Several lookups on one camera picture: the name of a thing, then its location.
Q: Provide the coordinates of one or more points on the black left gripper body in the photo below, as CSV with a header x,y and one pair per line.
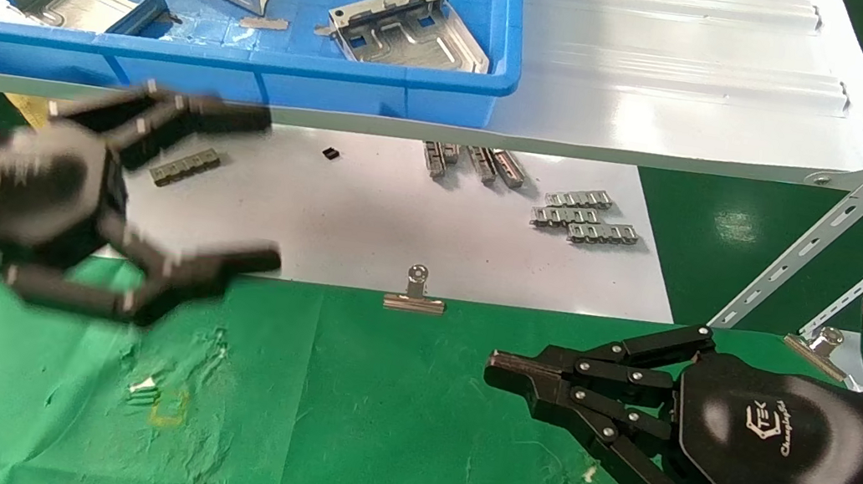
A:
x,y
43,179

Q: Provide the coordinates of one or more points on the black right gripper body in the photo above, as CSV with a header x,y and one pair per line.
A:
x,y
766,441

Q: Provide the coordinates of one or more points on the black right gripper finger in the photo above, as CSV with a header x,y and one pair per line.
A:
x,y
622,450
616,369

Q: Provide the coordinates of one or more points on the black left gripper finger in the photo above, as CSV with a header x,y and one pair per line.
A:
x,y
162,115
166,268

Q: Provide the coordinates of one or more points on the small metal link strip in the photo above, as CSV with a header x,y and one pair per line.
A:
x,y
579,198
434,160
603,233
482,164
509,168
184,167
452,152
562,216

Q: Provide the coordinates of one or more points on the small white scrap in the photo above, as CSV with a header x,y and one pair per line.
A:
x,y
590,472
143,385

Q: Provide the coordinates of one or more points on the yellow woven bag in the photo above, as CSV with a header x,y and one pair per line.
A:
x,y
28,108

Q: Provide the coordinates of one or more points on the silver binder clip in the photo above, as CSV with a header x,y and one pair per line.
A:
x,y
414,301
815,347

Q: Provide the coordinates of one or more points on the grey tape piece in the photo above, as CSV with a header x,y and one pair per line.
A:
x,y
321,30
263,22

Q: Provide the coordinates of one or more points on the small black chip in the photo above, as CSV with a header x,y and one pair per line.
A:
x,y
332,153

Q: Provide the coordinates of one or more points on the white board sheet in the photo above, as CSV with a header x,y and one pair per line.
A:
x,y
367,216

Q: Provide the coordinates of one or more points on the green cloth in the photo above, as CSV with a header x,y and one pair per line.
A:
x,y
373,419

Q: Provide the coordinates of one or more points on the metal part with square holes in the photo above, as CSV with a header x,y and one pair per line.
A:
x,y
410,32

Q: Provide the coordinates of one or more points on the white metal shelf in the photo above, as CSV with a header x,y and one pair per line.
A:
x,y
671,98

